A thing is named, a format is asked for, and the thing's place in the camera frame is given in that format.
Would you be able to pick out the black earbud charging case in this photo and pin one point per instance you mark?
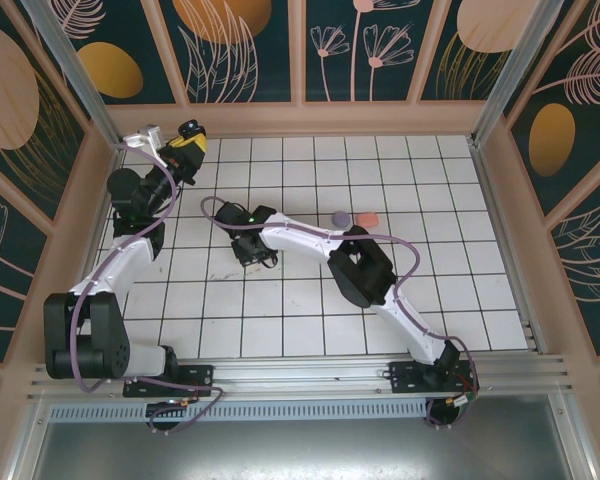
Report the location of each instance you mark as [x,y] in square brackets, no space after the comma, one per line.
[190,128]

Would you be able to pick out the purple earbud charging case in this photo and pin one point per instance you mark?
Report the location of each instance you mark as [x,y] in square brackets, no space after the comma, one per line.
[341,219]

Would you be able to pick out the pink earbud charging case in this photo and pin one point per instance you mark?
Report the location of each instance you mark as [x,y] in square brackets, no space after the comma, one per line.
[367,219]

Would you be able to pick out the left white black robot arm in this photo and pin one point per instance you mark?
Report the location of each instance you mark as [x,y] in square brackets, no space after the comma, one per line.
[115,265]

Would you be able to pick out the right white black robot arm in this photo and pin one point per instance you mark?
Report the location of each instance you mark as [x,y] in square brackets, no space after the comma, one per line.
[305,235]

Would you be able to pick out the grey metal panel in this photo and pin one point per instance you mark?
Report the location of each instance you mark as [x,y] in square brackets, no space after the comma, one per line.
[300,450]

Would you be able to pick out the aluminium frame post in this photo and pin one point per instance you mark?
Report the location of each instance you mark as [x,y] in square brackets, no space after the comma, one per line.
[512,75]
[75,75]

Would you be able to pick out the aluminium mounting rail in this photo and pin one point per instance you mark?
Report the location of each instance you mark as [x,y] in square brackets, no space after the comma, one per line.
[300,375]

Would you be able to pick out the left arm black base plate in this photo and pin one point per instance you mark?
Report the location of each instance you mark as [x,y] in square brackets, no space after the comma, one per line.
[200,377]

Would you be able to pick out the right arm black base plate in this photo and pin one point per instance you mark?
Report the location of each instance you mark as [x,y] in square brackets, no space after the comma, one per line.
[405,375]

